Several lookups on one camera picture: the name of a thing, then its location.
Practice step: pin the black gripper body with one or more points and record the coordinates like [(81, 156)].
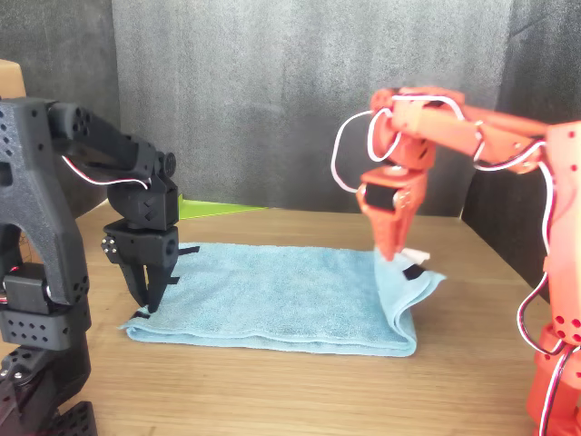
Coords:
[(145, 247)]

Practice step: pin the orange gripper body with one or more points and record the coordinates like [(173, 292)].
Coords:
[(395, 195)]

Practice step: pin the light blue towel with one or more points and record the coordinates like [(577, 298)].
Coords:
[(272, 295)]

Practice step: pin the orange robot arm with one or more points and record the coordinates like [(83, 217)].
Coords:
[(563, 227)]

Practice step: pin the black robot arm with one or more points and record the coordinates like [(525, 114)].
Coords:
[(36, 181)]

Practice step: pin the green plastic folder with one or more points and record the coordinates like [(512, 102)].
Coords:
[(213, 210)]

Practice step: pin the dark grey fabric panel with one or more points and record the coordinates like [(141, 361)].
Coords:
[(54, 36), (522, 54)]

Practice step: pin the brown cardboard box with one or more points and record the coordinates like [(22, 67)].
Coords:
[(11, 79)]

